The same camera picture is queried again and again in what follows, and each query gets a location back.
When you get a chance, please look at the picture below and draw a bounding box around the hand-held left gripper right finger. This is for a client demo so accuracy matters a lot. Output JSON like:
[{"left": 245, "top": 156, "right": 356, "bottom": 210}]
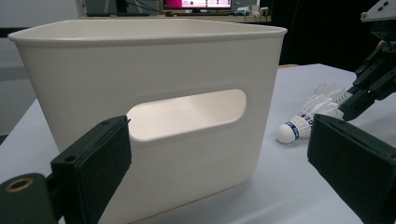
[{"left": 306, "top": 113, "right": 396, "bottom": 224}]

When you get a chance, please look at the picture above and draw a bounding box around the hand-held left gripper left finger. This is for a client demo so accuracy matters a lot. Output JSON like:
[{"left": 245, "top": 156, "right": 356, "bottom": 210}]
[{"left": 50, "top": 115, "right": 133, "bottom": 224}]

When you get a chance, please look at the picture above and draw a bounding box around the white feather shuttlecock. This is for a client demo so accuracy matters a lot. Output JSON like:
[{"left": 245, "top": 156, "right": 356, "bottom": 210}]
[{"left": 276, "top": 81, "right": 345, "bottom": 145}]

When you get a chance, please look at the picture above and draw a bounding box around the white plastic bin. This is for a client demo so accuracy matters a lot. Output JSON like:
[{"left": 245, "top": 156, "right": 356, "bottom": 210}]
[{"left": 7, "top": 18, "right": 288, "bottom": 224}]

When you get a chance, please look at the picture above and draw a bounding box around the white board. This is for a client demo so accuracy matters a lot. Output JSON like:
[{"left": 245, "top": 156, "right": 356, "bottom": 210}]
[{"left": 0, "top": 63, "right": 396, "bottom": 224}]

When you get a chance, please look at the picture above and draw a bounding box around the black curtain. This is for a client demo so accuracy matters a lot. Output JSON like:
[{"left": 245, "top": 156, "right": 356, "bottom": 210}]
[{"left": 269, "top": 0, "right": 396, "bottom": 73}]

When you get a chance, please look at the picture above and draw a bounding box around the dark grey device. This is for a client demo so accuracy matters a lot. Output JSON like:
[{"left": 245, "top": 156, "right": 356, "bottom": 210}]
[{"left": 83, "top": 0, "right": 151, "bottom": 17}]

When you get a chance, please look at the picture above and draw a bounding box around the computer monitor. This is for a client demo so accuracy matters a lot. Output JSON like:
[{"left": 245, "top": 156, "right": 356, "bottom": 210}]
[{"left": 163, "top": 0, "right": 233, "bottom": 10}]

